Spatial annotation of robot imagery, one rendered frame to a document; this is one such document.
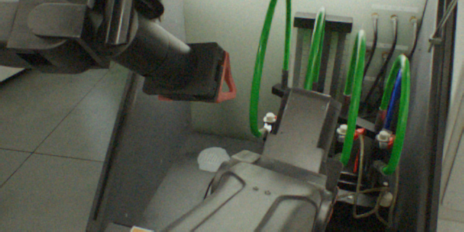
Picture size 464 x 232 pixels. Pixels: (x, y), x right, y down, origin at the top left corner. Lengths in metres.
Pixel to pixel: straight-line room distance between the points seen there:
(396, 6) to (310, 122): 0.71
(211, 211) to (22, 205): 2.32
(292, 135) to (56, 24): 0.24
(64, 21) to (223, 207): 0.28
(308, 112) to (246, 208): 0.17
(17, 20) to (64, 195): 2.04
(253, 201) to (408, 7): 0.87
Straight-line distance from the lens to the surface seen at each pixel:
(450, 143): 0.88
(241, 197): 0.19
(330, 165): 0.45
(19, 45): 0.42
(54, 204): 2.40
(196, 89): 0.44
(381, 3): 1.01
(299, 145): 0.33
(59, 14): 0.41
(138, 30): 0.38
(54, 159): 2.69
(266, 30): 0.63
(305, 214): 0.22
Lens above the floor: 1.64
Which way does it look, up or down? 33 degrees down
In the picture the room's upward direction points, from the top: straight up
